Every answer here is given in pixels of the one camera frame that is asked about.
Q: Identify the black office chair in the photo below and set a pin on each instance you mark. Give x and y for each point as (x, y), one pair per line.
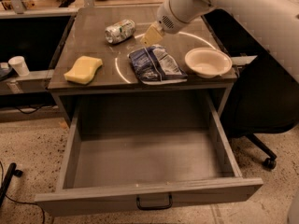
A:
(265, 98)

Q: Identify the crushed green soda can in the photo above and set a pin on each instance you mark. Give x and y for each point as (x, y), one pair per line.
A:
(119, 31)

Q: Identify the white paper cup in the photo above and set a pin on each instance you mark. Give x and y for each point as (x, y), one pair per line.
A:
(19, 65)

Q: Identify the grey cabinet counter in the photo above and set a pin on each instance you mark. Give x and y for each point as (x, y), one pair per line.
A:
(87, 37)

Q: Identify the black drawer handle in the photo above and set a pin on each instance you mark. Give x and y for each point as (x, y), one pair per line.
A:
(154, 202)

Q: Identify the blue chip bag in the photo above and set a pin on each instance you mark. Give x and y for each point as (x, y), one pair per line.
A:
(154, 66)

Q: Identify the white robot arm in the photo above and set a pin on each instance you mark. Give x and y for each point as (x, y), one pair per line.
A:
(274, 24)

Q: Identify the white bowl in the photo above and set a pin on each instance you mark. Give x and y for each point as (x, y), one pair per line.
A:
(208, 63)

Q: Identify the black stand foot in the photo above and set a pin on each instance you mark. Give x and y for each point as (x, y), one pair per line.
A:
(12, 170)

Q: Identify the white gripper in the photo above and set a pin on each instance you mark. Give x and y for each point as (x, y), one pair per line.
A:
(170, 18)

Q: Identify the grey open drawer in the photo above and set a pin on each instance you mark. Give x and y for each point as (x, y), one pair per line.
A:
(129, 144)

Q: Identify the yellow sponge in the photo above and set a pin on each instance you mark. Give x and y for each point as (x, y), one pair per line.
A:
(83, 70)

